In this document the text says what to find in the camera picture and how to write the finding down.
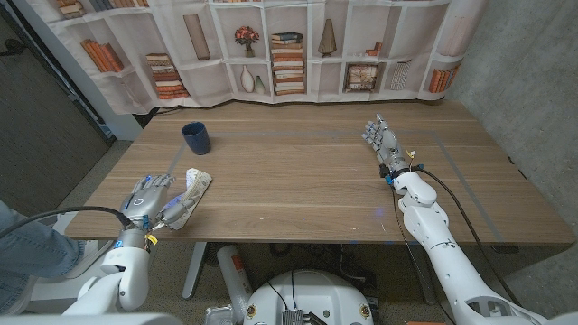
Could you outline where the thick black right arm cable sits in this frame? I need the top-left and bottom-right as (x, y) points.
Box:
(413, 166), (523, 308)

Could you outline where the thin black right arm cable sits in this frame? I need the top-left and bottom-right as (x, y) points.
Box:
(390, 189), (457, 325)

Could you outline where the white plastic platform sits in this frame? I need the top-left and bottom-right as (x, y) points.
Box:
(17, 209), (123, 315)

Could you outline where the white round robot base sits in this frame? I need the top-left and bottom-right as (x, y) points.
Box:
(243, 269), (375, 325)

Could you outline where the white cylinder with orange label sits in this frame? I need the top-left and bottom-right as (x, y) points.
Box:
(216, 245), (254, 324)

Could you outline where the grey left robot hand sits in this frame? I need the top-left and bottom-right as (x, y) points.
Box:
(117, 173), (200, 231)

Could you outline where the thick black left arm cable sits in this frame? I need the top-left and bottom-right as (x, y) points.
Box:
(0, 206), (135, 240)

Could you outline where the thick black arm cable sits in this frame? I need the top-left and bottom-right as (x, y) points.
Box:
(413, 166), (523, 308)
(0, 206), (135, 240)

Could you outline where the black door handle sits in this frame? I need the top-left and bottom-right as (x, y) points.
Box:
(0, 38), (26, 58)

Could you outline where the printed bookshelf backdrop cloth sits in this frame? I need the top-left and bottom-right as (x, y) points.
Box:
(26, 0), (491, 116)

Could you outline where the white table leg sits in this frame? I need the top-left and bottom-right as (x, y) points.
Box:
(182, 242), (209, 301)

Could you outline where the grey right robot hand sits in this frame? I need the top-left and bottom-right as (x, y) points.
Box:
(360, 112), (415, 177)

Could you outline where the dark blue cup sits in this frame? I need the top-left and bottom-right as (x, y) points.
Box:
(181, 121), (212, 156)

